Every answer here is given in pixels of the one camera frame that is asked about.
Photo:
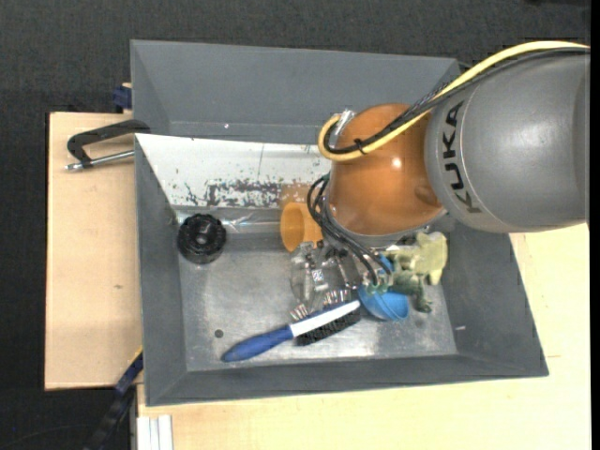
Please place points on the black ribbed round cap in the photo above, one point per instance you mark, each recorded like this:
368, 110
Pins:
201, 238

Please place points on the blue ball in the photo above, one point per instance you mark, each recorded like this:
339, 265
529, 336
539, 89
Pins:
386, 306

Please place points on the orange plastic cup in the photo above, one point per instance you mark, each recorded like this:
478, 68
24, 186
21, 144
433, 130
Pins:
294, 228

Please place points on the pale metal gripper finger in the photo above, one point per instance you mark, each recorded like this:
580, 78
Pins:
328, 289
300, 289

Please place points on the grey metal bin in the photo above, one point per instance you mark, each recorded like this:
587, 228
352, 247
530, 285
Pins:
244, 293

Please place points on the pale wood flat board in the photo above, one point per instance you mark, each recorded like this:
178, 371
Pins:
89, 260

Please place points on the green toy animal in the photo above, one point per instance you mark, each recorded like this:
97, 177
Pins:
429, 256

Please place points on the blue and white brush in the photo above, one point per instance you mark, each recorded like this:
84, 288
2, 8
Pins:
262, 342

